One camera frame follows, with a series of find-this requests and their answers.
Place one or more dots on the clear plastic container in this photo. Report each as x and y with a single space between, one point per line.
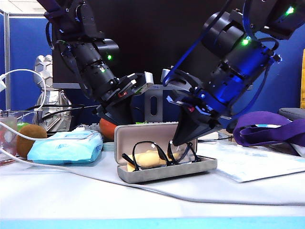
28 117

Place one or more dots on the small green apple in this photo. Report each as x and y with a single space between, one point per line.
22 126

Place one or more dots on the grey partition post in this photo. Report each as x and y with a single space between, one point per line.
7 59

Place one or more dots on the orange fruit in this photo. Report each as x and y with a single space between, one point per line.
107 130

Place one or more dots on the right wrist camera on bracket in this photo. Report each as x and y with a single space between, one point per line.
181 78

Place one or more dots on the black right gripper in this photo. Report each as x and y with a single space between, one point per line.
205 105

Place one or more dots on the black computer monitor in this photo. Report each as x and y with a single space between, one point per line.
147 35

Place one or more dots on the teal and white package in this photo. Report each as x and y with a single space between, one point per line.
259 125

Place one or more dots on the black computer mouse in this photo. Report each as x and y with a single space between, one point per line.
231 127

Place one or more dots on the grey suede glasses case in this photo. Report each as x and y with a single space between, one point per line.
143 133

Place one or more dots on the silver robot figurine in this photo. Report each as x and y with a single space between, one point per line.
51 100

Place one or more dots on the clear plastic cup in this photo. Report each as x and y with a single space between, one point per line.
9 143

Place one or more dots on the white charger plug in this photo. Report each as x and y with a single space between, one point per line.
2 84

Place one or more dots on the light blue wipes pack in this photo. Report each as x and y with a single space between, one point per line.
62 150

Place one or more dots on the grey fabric pouch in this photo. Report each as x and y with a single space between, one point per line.
294 113

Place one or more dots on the yellow cleaning cloth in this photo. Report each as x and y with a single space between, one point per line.
147 160

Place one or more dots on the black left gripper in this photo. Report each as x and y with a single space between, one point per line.
112 95

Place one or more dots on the white tape roll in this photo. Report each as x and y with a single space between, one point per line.
108 146

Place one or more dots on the documents in clear sleeve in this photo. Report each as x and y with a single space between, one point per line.
250 167

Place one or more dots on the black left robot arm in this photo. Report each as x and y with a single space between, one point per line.
90 59

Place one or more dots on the white and grey keyboard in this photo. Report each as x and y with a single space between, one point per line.
90 127

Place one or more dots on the black framed glasses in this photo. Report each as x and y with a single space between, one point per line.
163 156

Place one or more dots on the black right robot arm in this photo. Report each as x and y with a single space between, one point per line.
238 59

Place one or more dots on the brown kiwi fruit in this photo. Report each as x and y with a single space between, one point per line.
26 148

